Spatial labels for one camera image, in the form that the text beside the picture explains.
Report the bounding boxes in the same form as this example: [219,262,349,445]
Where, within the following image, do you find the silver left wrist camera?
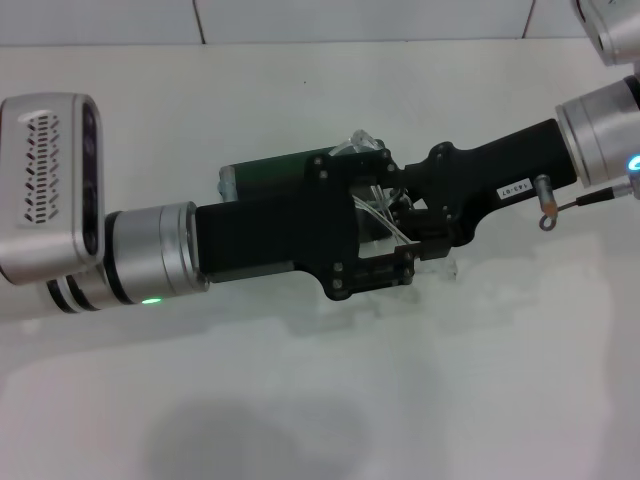
[0,93,107,287]

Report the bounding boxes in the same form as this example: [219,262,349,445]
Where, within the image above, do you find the right gripper cable with plugs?
[533,173,640,232]

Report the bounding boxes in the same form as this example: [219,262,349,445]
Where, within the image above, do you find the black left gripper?
[194,147,454,303]

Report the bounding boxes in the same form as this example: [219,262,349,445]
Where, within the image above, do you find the clear white glasses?
[327,128,460,281]

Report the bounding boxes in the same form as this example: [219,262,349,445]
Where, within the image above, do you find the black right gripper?
[392,118,577,244]

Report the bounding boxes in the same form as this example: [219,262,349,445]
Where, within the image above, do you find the green glasses case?
[218,144,401,261]

